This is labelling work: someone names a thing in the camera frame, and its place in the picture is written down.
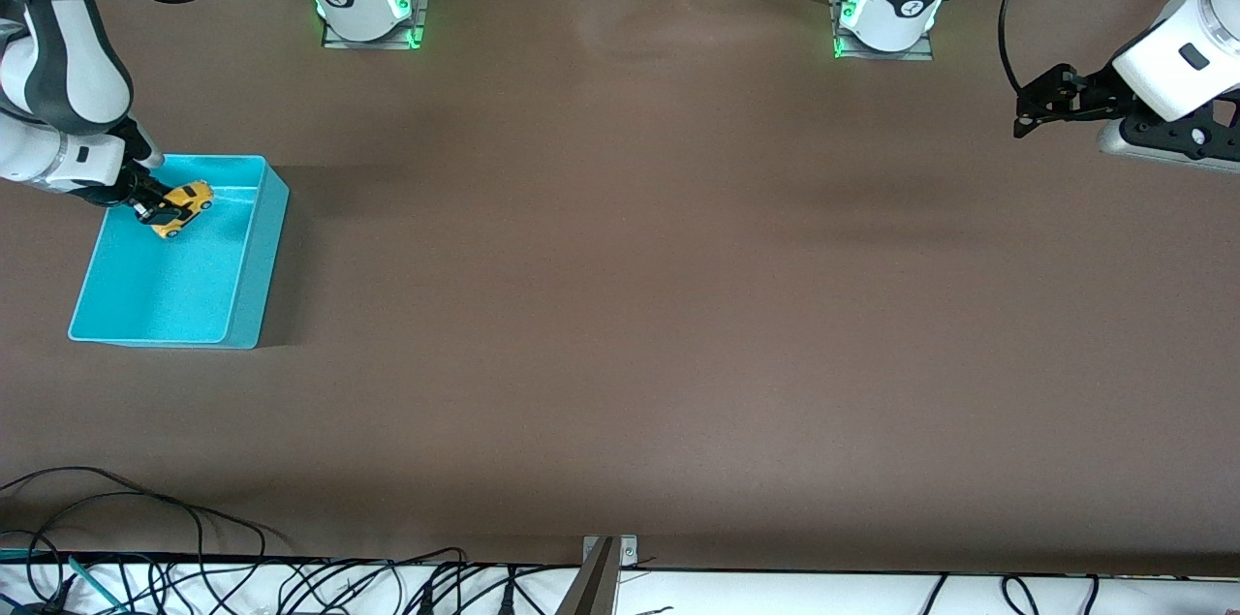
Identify long black cable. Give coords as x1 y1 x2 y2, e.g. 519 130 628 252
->
0 466 292 560

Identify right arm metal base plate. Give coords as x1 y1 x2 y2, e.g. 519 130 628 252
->
320 0 429 50

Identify small metal bracket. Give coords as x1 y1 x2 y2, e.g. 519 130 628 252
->
581 535 640 569

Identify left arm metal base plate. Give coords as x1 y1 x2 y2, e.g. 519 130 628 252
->
828 0 937 62

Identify yellow beetle toy car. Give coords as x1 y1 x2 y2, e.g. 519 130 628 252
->
145 179 215 239

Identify turquoise plastic bin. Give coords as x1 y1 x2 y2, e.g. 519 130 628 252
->
68 154 291 351

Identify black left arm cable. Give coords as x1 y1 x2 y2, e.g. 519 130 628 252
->
999 0 1063 99

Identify grey metal bar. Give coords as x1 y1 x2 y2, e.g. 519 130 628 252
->
552 538 621 615

